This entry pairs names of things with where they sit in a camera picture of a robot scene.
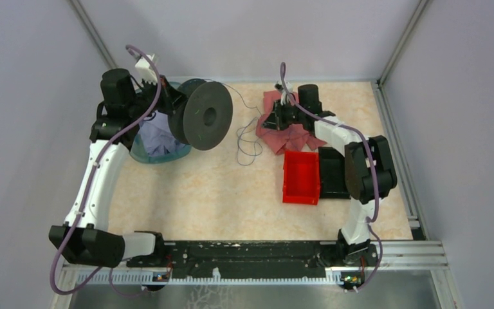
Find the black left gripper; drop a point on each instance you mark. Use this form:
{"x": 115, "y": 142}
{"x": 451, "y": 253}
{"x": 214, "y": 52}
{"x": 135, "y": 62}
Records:
{"x": 170, "y": 99}

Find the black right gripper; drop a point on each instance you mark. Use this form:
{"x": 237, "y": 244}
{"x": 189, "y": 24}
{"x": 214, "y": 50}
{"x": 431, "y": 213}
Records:
{"x": 271, "y": 121}

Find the black cable spool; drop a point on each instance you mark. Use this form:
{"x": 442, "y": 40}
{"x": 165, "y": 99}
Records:
{"x": 203, "y": 115}

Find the red plastic bin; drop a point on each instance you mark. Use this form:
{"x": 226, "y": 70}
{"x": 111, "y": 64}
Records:
{"x": 301, "y": 183}

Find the black plastic bin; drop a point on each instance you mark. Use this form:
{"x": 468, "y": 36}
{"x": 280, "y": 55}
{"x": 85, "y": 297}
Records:
{"x": 332, "y": 174}

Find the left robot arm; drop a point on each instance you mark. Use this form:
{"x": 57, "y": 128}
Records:
{"x": 83, "y": 238}

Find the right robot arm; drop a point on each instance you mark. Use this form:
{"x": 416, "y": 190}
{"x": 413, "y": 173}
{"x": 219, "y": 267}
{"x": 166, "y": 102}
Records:
{"x": 369, "y": 172}

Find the pink cloth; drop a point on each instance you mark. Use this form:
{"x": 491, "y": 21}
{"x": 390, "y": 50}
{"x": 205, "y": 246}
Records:
{"x": 294, "y": 138}

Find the lavender cloth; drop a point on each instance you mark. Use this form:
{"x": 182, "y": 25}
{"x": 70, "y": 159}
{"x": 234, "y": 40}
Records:
{"x": 157, "y": 138}

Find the teal plastic tray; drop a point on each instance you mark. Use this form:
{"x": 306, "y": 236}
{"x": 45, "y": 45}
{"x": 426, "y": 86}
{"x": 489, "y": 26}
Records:
{"x": 175, "y": 122}

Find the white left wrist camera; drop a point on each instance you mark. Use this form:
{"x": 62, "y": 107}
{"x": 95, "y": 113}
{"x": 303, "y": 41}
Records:
{"x": 146, "y": 71}

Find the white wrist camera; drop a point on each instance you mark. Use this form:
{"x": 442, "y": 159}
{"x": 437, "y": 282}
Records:
{"x": 285, "y": 89}
{"x": 146, "y": 71}

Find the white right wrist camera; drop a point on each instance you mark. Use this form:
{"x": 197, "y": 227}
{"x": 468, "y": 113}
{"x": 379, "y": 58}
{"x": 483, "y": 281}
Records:
{"x": 285, "y": 89}

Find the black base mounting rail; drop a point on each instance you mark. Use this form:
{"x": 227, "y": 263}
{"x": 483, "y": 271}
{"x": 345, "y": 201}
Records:
{"x": 269, "y": 261}

